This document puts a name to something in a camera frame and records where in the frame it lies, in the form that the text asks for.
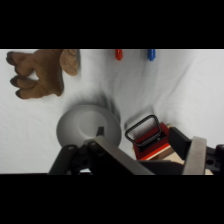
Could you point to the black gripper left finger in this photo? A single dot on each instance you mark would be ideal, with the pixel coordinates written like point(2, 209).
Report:
point(110, 156)

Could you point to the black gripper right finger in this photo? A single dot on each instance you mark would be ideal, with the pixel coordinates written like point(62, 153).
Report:
point(196, 156)

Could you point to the red pen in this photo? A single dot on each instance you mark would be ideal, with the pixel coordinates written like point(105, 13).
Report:
point(118, 54)

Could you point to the blue pen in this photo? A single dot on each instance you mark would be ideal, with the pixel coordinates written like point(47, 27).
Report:
point(151, 54)

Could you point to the grey round plate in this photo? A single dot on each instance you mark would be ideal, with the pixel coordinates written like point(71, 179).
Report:
point(86, 125)

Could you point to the white tablecloth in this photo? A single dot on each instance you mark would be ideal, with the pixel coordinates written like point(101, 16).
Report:
point(186, 90)

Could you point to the brown plush moose toy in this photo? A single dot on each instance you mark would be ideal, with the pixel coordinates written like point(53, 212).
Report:
point(40, 71)

